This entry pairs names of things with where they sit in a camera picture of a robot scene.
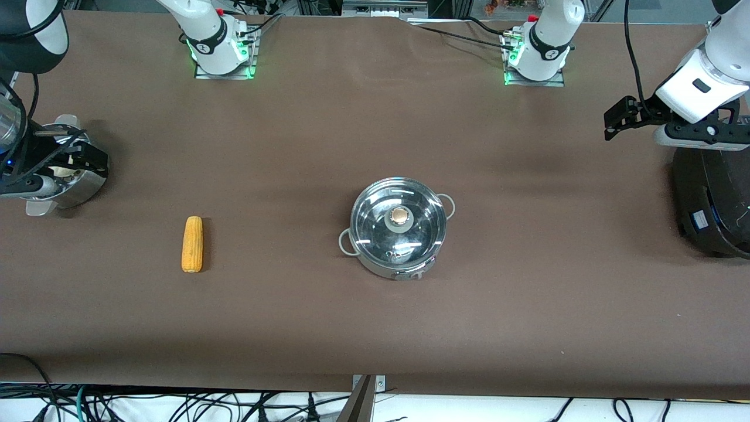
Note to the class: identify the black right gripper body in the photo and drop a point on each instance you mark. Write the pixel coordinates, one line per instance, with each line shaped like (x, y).
(24, 157)

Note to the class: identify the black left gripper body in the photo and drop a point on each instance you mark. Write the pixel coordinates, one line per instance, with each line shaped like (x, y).
(649, 113)

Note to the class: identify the yellow corn cob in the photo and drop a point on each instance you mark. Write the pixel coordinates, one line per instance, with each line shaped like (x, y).
(192, 244)

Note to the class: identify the glass lid with knob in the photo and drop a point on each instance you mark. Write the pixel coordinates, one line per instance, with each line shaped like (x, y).
(400, 218)

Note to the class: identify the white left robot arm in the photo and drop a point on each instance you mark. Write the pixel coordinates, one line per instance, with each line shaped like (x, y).
(551, 41)

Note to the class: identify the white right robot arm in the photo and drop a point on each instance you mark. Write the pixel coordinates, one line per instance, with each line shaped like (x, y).
(217, 41)

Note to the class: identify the steel steamer pot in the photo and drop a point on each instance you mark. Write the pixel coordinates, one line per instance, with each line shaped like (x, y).
(82, 190)

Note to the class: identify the black rice cooker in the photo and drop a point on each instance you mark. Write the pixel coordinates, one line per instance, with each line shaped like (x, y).
(712, 199)

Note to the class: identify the brown table cover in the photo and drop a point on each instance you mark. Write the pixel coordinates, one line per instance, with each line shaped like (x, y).
(293, 328)

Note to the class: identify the dark angled bar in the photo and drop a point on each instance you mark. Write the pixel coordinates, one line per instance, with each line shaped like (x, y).
(358, 407)

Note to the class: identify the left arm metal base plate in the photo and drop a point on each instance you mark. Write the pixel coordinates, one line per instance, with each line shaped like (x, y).
(556, 83)

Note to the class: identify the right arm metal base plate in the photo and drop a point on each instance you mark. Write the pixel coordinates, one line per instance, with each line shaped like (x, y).
(252, 58)

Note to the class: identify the silver table edge bracket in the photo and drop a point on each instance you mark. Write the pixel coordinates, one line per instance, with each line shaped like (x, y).
(381, 382)

